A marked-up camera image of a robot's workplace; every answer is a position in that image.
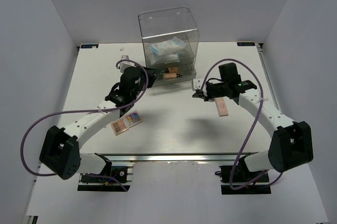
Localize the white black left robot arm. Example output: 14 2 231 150
39 66 161 181

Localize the clear acrylic drawer organizer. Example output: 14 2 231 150
138 6 200 86

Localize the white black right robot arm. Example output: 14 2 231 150
192 63 313 181

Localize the aluminium table frame rail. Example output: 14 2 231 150
47 42 300 165

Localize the pink blush palette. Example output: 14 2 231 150
215 98 229 117

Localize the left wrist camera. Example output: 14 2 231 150
117 55 134 73

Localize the beige foundation bottle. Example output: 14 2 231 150
163 73 181 80
164 67 179 74

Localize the blue label left corner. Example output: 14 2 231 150
80 44 98 49

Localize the colourful eyeshadow palette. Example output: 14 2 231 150
124 111 142 128

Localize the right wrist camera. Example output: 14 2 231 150
192 79 206 91

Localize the blue label right corner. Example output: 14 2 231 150
237 42 256 46

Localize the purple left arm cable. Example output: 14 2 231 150
21 59 151 192

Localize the blue label corner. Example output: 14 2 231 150
80 44 98 49
237 42 256 46

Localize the cotton pad pack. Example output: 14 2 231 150
150 36 186 55
149 52 180 65

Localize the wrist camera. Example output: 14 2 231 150
192 79 206 91
117 55 134 73

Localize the nude eyeshadow palette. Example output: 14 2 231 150
110 118 128 135

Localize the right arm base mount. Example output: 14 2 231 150
215 165 271 195

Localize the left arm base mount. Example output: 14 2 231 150
77 162 134 192

